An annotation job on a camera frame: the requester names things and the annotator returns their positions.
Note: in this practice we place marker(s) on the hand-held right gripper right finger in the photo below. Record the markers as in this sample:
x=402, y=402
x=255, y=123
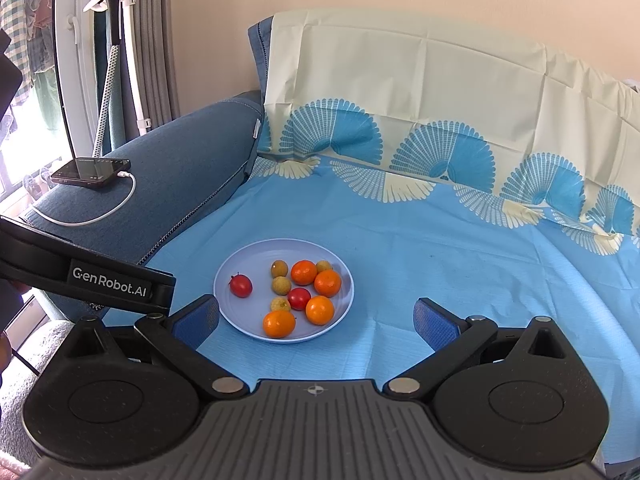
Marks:
x=432, y=325

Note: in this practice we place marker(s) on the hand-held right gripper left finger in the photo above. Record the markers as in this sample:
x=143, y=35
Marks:
x=192, y=322

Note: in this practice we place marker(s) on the red cherry tomato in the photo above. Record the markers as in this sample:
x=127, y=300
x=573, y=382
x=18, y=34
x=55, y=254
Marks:
x=299, y=298
x=240, y=285

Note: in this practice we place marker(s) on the light blue plate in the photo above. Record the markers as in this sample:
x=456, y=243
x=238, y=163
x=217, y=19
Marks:
x=250, y=265

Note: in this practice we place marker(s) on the orange tomato with stem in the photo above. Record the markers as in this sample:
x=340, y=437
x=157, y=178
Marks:
x=279, y=323

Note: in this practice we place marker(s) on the yellow-brown longan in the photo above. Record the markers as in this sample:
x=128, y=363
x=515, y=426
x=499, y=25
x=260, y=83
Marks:
x=280, y=304

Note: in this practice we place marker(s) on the yellow-orange tomato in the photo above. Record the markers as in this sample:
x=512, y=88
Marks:
x=281, y=285

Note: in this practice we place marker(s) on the yellow tomato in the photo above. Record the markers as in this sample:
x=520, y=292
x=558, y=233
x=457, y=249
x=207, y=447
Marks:
x=324, y=265
x=279, y=268

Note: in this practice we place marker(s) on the blue fan-print cloth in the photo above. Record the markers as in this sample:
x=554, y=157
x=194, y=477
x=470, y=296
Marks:
x=450, y=260

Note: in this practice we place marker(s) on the black smartphone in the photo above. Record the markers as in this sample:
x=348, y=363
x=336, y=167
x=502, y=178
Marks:
x=95, y=170

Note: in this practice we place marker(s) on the grey fleece cushion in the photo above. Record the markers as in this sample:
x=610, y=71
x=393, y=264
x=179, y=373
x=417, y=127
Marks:
x=30, y=410

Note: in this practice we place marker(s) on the white steamer pole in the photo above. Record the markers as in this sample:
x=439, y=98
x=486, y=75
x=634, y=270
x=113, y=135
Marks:
x=131, y=50

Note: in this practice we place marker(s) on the grey curtain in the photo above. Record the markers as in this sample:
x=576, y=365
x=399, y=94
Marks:
x=155, y=35

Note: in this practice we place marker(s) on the hanging plaid clothes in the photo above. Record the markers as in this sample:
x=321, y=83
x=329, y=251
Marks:
x=20, y=0

